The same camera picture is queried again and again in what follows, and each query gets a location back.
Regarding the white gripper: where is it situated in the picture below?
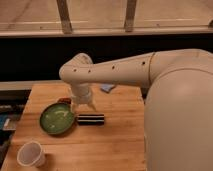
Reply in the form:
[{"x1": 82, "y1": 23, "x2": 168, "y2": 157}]
[{"x1": 71, "y1": 83, "x2": 97, "y2": 113}]

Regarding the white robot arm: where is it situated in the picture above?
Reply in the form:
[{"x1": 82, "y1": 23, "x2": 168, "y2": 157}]
[{"x1": 59, "y1": 49, "x2": 213, "y2": 171}]

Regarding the black rectangular box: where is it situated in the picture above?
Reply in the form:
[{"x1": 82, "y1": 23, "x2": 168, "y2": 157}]
[{"x1": 77, "y1": 114, "x2": 105, "y2": 125}]

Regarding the small red object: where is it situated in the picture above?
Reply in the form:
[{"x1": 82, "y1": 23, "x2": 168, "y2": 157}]
[{"x1": 58, "y1": 98, "x2": 71, "y2": 104}]

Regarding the green plate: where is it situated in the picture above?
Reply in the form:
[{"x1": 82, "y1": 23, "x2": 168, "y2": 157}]
[{"x1": 39, "y1": 102, "x2": 75, "y2": 135}]

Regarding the blue cloth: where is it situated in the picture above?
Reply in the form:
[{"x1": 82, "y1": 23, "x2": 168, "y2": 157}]
[{"x1": 100, "y1": 84, "x2": 115, "y2": 93}]

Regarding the wooden table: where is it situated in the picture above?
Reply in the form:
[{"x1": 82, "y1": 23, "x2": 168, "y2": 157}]
[{"x1": 1, "y1": 83, "x2": 145, "y2": 171}]

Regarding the right metal window post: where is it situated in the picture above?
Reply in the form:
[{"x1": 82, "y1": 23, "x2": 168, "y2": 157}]
[{"x1": 124, "y1": 0, "x2": 137, "y2": 32}]

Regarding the metal window post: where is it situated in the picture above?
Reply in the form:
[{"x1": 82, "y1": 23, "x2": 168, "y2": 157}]
[
  {"x1": 56, "y1": 0, "x2": 72, "y2": 34},
  {"x1": 124, "y1": 0, "x2": 137, "y2": 32}
]

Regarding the left metal window post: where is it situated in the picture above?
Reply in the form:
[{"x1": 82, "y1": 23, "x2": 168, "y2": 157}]
[{"x1": 56, "y1": 0, "x2": 72, "y2": 34}]

